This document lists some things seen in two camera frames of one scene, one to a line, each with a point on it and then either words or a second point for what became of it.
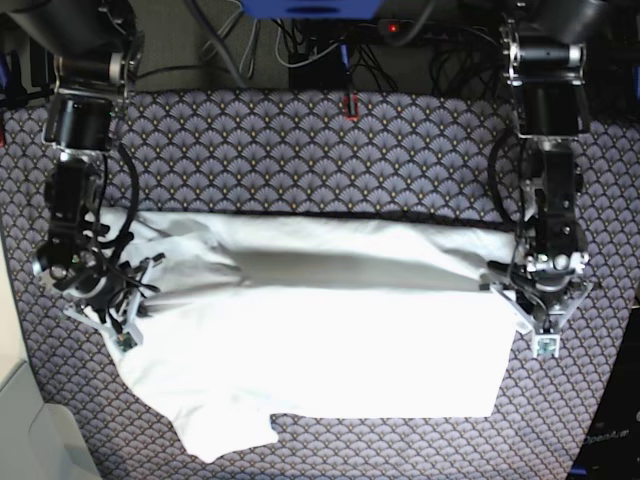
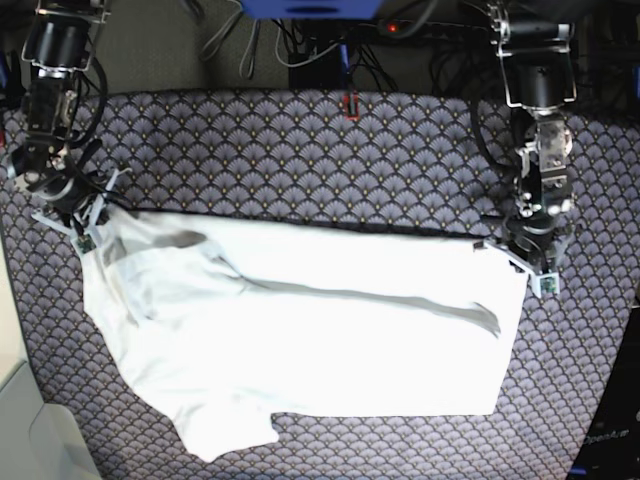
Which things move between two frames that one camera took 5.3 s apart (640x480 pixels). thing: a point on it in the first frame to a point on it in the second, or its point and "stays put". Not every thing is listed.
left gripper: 101,290 to 74,192
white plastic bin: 39,440 stays put
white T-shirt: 254,317 stays put
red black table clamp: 351,108 stays put
